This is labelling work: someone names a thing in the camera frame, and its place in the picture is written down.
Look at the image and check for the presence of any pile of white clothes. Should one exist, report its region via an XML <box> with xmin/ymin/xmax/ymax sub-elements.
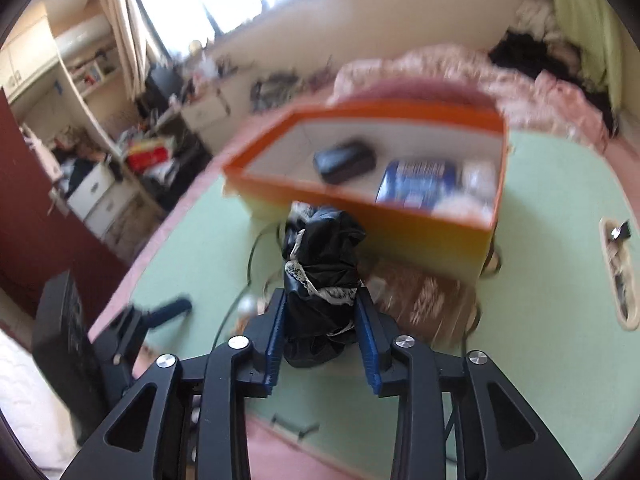
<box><xmin>515</xmin><ymin>0</ymin><xmax>581</xmax><ymax>56</ymax></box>

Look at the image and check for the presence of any white nightstand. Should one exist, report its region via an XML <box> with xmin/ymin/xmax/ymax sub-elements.
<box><xmin>180</xmin><ymin>92</ymin><xmax>231</xmax><ymax>131</ymax></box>

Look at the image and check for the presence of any black monitor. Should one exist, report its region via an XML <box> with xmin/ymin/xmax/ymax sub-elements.
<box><xmin>145</xmin><ymin>65</ymin><xmax>182</xmax><ymax>106</ymax></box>

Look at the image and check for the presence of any white wall shelf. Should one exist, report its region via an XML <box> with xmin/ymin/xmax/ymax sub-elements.
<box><xmin>50</xmin><ymin>12</ymin><xmax>126</xmax><ymax>106</ymax></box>

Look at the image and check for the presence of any black cable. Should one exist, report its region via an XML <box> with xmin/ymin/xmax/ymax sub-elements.
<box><xmin>215</xmin><ymin>220</ymin><xmax>288</xmax><ymax>356</ymax></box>

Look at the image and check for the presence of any dark clutter pile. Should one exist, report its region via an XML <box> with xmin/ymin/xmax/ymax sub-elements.
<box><xmin>250</xmin><ymin>72</ymin><xmax>301</xmax><ymax>111</ymax></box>

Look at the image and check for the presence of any black lace-trimmed cloth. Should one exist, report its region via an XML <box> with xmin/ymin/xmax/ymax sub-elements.
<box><xmin>280</xmin><ymin>205</ymin><xmax>368</xmax><ymax>368</ymax></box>

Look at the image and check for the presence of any red cardboard box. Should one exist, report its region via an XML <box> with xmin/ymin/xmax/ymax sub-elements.
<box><xmin>125</xmin><ymin>140</ymin><xmax>168</xmax><ymax>171</ymax></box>

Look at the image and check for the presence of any white drawer cabinet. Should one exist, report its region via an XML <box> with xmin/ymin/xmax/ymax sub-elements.
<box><xmin>67</xmin><ymin>162</ymin><xmax>121</xmax><ymax>241</ymax></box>

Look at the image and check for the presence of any orange cardboard box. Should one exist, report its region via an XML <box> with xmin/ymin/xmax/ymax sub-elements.
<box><xmin>222</xmin><ymin>100</ymin><xmax>511</xmax><ymax>281</ymax></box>

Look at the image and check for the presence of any black case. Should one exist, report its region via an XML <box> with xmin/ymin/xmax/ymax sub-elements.
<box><xmin>313</xmin><ymin>139</ymin><xmax>377</xmax><ymax>185</ymax></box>

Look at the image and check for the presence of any beige curtain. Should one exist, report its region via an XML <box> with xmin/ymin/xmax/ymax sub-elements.
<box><xmin>97</xmin><ymin>0</ymin><xmax>166</xmax><ymax>101</ymax></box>

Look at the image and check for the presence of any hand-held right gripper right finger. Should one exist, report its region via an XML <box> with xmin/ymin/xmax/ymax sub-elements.
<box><xmin>355</xmin><ymin>291</ymin><xmax>583</xmax><ymax>480</ymax></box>

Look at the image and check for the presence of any green desktop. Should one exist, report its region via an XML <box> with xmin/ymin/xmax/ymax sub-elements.
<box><xmin>87</xmin><ymin>127</ymin><xmax>640</xmax><ymax>480</ymax></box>

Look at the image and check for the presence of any green curtain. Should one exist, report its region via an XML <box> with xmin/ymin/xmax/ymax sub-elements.
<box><xmin>542</xmin><ymin>0</ymin><xmax>623</xmax><ymax>106</ymax></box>

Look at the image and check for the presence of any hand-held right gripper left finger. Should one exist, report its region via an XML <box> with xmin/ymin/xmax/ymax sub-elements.
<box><xmin>60</xmin><ymin>287</ymin><xmax>289</xmax><ymax>480</ymax></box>

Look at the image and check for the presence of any pile of black clothes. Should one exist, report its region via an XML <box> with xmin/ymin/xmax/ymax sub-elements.
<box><xmin>487</xmin><ymin>30</ymin><xmax>616</xmax><ymax>131</ymax></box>

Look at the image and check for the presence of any pink blanket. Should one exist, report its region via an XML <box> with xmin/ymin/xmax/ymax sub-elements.
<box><xmin>332</xmin><ymin>45</ymin><xmax>608</xmax><ymax>151</ymax></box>

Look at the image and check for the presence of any dark pink chair back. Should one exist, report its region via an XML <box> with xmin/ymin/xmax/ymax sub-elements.
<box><xmin>340</xmin><ymin>77</ymin><xmax>501</xmax><ymax>111</ymax></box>

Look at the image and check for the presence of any blue metal tin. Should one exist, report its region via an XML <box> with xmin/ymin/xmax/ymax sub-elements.
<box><xmin>375</xmin><ymin>159</ymin><xmax>458</xmax><ymax>209</ymax></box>

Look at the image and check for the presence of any dark red cabinet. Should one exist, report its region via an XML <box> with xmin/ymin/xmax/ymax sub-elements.
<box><xmin>0</xmin><ymin>87</ymin><xmax>131</xmax><ymax>321</ymax></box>

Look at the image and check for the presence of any white fluffy pom-pom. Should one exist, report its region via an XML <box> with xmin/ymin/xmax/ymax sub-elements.
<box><xmin>440</xmin><ymin>160</ymin><xmax>501</xmax><ymax>221</ymax></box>

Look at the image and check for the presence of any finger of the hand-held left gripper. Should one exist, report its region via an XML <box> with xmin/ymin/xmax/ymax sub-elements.
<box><xmin>144</xmin><ymin>298</ymin><xmax>194</xmax><ymax>329</ymax></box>

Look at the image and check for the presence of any brown patterned box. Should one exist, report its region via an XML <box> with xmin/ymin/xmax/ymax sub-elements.
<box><xmin>367</xmin><ymin>257</ymin><xmax>478</xmax><ymax>346</ymax></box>

